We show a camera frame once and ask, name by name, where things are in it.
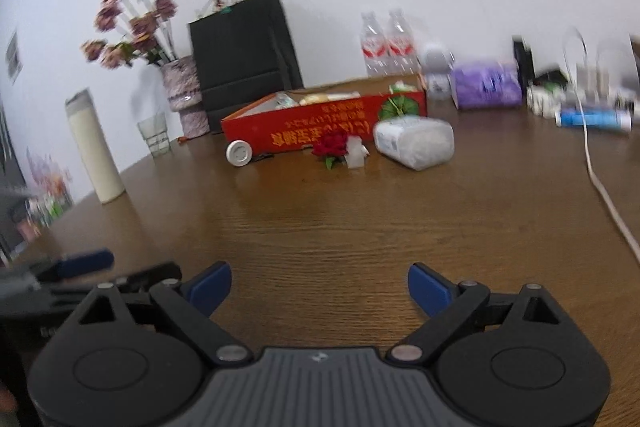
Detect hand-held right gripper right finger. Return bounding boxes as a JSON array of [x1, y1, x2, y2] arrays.
[[386, 263, 561, 364]]

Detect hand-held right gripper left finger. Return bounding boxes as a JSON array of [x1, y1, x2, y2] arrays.
[[77, 261, 252, 364]]

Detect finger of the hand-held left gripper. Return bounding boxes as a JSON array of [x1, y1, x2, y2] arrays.
[[50, 262, 183, 303], [37, 248, 115, 283]]

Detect white round device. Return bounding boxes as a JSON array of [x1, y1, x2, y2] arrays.
[[225, 139, 253, 168]]

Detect white plastic canister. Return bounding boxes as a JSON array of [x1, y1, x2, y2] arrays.
[[372, 117, 456, 171]]

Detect small white plastic object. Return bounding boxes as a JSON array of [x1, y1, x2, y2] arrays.
[[345, 136, 371, 170]]

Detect red artificial rose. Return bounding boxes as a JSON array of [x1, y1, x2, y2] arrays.
[[311, 132, 349, 170]]

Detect red cardboard box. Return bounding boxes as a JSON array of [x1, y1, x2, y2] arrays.
[[220, 74, 429, 156]]

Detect yellow and white plush toy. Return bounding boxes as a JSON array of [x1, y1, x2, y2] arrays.
[[300, 92, 361, 104]]

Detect colourful floral decoration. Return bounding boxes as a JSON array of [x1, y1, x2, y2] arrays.
[[25, 147, 76, 228]]

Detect cream thermos bottle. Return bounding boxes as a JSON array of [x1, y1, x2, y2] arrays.
[[65, 88, 126, 205]]

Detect clear drinking glass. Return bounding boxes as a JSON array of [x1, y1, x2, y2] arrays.
[[137, 112, 173, 159]]

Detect mottled pink vase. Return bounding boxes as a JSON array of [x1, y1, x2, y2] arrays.
[[161, 56, 210, 139]]

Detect purple tissue pack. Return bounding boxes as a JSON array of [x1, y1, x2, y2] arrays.
[[451, 59, 523, 110]]

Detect white robot speaker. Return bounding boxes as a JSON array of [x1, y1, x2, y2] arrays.
[[419, 43, 456, 100]]

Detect white plastic gadget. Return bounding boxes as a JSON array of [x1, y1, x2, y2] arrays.
[[526, 84, 566, 118]]

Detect black paper bag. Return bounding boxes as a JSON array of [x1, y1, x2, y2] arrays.
[[188, 0, 304, 120]]

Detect blue tube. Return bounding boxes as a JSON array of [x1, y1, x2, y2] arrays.
[[555, 104, 633, 130]]

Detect dried pink flowers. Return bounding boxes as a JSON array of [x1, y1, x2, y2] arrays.
[[81, 0, 179, 70]]

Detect dark pouch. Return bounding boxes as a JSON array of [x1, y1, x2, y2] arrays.
[[532, 69, 571, 88]]

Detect black rectangular device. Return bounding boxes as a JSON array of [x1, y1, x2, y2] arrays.
[[512, 36, 536, 95]]

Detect clear water bottle red label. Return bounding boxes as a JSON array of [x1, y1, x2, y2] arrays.
[[360, 11, 393, 78], [386, 8, 420, 75]]

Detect white charger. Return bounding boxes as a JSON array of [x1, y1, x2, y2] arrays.
[[575, 62, 618, 102]]

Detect white cable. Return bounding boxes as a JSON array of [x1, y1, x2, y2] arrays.
[[562, 27, 640, 265]]

